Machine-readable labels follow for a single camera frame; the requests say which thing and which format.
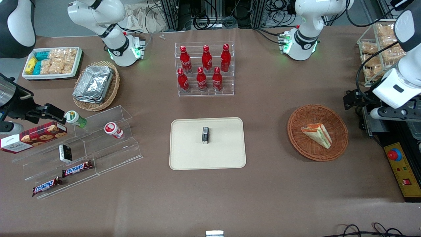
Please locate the small black carton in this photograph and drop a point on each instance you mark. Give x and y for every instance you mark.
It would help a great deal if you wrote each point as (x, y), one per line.
(65, 153)

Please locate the beige plastic tray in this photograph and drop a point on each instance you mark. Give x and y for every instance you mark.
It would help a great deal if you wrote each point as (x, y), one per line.
(223, 148)

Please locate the grey metal bracket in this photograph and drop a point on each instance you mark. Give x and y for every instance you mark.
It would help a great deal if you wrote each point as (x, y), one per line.
(370, 125)

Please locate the red cola bottle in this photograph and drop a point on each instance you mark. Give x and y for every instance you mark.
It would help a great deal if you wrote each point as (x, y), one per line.
(185, 61)
(207, 61)
(183, 82)
(225, 59)
(217, 81)
(201, 81)

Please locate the green capped small bottle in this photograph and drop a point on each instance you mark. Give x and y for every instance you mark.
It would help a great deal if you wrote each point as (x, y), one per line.
(73, 117)

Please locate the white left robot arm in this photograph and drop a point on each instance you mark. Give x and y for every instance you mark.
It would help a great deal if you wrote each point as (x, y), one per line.
(306, 19)

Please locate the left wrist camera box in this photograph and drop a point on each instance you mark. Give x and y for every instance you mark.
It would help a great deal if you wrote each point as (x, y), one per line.
(394, 113)

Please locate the round brown wicker basket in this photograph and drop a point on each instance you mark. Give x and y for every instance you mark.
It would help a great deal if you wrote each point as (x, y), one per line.
(335, 144)

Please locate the black metal stand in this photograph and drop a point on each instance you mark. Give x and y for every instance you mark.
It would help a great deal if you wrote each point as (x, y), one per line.
(394, 133)

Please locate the red capped small bottle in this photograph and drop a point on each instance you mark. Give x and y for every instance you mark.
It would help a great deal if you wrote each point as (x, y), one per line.
(111, 128)

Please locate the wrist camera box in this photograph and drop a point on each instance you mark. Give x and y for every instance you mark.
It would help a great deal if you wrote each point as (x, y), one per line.
(10, 127)
(394, 113)

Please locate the red tartan cookie box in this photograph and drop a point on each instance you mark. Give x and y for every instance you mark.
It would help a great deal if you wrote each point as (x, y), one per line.
(33, 136)

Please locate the small black white box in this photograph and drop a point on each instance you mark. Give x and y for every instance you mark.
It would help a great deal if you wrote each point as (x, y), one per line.
(205, 135)

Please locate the yellow snack packet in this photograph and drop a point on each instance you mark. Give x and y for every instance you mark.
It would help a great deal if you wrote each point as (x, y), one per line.
(31, 65)

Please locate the small white silver block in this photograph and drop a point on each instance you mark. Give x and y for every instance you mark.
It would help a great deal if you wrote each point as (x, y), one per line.
(214, 233)

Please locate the clear bag of crackers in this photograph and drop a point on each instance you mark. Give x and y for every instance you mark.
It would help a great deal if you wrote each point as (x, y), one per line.
(46, 66)
(64, 66)
(64, 54)

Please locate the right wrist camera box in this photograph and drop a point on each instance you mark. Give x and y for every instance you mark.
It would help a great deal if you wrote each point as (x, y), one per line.
(10, 127)

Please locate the clear acrylic stepped shelf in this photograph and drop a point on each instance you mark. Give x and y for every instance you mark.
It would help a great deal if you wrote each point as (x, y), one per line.
(108, 154)

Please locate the teal snack packet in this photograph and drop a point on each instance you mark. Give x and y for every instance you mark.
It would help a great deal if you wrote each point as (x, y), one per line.
(37, 68)
(42, 55)

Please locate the triangular sandwich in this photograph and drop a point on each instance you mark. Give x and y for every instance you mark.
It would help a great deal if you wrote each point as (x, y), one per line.
(318, 134)

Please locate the brown Snickers bar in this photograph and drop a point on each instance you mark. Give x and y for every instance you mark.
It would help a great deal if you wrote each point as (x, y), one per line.
(47, 186)
(77, 168)

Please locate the stack of foil trays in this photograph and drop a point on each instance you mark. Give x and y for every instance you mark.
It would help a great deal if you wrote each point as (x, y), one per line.
(93, 84)

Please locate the yellow emergency stop box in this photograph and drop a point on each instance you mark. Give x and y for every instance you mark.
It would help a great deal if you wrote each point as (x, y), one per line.
(403, 171)

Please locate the white rectangular snack tray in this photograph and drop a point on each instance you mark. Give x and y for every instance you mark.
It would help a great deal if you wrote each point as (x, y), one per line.
(49, 76)

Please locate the clear plastic container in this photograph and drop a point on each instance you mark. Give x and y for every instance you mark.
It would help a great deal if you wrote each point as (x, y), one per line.
(415, 130)

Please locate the bagged fried snack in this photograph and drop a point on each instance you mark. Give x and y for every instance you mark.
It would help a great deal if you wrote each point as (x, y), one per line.
(371, 65)
(391, 49)
(386, 29)

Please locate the crumpled beige cloth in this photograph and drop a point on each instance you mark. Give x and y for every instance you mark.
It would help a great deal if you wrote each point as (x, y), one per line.
(144, 19)

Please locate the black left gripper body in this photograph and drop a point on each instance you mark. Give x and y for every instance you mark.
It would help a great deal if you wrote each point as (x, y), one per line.
(359, 100)

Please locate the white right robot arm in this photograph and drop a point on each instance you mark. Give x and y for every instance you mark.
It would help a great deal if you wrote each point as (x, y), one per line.
(98, 13)

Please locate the clear acrylic bottle rack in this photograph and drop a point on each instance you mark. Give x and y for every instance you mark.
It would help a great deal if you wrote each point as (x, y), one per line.
(227, 84)

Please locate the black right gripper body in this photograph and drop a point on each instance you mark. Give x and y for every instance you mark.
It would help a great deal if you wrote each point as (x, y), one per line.
(20, 106)

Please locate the oval tan wicker basket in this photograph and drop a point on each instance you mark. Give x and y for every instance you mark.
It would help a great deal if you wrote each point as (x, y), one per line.
(113, 89)

